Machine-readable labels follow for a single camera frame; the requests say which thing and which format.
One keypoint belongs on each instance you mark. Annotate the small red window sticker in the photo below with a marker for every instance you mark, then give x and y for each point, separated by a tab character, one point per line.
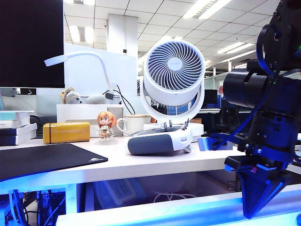
220	89

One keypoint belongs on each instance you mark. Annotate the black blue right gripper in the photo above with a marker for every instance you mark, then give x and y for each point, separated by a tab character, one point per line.
272	131

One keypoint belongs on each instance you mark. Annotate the white power adapter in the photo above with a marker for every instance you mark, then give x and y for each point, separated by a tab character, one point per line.
123	189

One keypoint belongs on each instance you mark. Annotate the white gooseneck desk lamp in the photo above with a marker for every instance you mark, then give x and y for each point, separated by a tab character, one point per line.
92	54

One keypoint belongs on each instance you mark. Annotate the black computer monitor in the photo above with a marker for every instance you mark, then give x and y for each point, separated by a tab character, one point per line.
30	42

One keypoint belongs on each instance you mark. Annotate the black white wall switch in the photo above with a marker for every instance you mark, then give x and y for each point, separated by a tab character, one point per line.
125	51

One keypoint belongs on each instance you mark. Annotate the white navy stacked books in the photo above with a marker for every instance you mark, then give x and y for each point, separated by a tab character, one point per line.
20	136

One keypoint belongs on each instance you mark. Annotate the black background monitor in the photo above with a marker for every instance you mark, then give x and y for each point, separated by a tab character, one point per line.
210	98

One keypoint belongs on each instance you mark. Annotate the white teal box stack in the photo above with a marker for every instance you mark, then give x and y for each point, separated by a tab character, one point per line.
11	116

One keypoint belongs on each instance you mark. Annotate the white mug with wooden lid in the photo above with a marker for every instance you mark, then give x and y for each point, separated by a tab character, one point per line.
137	123

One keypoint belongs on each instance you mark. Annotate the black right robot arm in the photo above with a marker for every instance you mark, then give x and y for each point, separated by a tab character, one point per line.
244	90

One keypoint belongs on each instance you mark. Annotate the white desk drawer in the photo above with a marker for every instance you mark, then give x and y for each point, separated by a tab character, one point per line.
152	212

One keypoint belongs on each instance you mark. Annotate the black office chair chrome base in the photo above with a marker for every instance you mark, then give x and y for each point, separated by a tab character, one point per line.
225	117

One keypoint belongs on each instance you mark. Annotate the white desk organizer shelf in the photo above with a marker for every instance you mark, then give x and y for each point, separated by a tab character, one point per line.
78	113

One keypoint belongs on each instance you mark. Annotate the black mouse pad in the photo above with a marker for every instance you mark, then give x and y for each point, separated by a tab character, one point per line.
47	160

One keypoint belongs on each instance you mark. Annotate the beige white plush toy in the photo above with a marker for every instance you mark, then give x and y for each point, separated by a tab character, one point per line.
71	97

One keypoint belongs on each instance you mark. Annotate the orange-haired anime figurine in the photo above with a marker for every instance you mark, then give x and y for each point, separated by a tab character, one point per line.
105	118

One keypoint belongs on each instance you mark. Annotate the white partition panel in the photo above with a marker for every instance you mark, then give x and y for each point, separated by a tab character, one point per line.
82	75

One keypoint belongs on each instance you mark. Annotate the yellow rectangular tin box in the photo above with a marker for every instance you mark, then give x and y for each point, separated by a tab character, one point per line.
66	132

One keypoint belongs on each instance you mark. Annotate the white navy remote controller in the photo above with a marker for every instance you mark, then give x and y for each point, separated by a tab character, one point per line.
150	144

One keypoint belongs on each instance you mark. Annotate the grey plush toy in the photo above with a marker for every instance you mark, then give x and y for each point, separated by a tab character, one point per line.
95	99

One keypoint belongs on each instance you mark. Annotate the white round desk fan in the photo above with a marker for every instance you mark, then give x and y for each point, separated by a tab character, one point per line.
174	64

